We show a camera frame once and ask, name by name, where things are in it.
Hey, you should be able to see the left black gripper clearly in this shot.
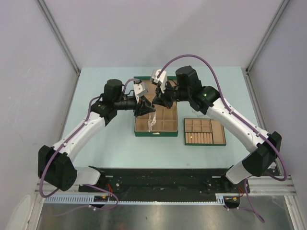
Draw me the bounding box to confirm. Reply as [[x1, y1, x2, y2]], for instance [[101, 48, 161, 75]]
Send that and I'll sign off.
[[115, 95, 155, 117]]

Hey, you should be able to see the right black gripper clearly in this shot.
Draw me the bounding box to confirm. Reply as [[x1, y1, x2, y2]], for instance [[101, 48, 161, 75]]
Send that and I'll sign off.
[[152, 80, 190, 110]]

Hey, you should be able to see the silver crystal necklace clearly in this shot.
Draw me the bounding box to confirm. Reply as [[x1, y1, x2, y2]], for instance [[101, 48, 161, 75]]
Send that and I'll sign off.
[[147, 112, 158, 132]]

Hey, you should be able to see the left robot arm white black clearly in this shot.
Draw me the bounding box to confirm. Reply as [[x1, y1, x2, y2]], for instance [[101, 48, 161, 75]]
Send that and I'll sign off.
[[38, 79, 155, 192]]

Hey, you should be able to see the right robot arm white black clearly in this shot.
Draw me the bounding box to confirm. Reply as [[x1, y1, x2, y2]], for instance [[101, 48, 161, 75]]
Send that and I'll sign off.
[[150, 66, 282, 192]]

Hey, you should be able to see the green jewelry box beige lining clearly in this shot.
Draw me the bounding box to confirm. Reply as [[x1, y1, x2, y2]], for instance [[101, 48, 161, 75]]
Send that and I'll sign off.
[[133, 76, 179, 138]]

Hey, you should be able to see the green jewelry tray insert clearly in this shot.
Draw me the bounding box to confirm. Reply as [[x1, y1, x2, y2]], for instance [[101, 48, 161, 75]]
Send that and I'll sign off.
[[184, 118, 226, 146]]

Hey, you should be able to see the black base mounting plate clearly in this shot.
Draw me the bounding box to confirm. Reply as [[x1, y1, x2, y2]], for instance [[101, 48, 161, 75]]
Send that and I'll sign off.
[[92, 167, 250, 194]]

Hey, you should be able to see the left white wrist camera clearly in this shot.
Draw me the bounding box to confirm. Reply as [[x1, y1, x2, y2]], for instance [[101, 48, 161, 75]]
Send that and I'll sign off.
[[133, 81, 148, 102]]

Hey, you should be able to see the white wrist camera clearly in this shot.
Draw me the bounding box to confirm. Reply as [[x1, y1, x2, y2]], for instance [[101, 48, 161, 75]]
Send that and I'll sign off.
[[133, 81, 148, 102], [150, 69, 167, 93]]

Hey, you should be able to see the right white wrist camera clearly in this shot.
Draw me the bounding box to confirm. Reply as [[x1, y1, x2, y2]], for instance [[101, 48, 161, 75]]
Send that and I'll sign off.
[[150, 69, 167, 93]]

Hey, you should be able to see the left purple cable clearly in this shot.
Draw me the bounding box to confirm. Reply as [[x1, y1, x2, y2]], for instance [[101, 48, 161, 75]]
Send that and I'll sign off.
[[39, 78, 137, 218]]

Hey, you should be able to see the purple cable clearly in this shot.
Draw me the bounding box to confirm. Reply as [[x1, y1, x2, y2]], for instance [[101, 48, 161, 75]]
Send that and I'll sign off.
[[39, 78, 137, 218], [157, 54, 288, 223]]

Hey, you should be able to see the white slotted cable duct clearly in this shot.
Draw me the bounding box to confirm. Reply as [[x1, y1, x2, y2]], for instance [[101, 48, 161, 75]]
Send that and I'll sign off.
[[44, 193, 250, 206]]

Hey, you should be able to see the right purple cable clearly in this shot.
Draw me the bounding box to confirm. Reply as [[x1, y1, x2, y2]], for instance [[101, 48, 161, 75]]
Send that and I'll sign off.
[[157, 54, 288, 223]]

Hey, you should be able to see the aluminium frame rail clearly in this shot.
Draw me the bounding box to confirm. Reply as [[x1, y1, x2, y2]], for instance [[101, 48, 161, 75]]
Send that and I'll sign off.
[[36, 176, 307, 230]]

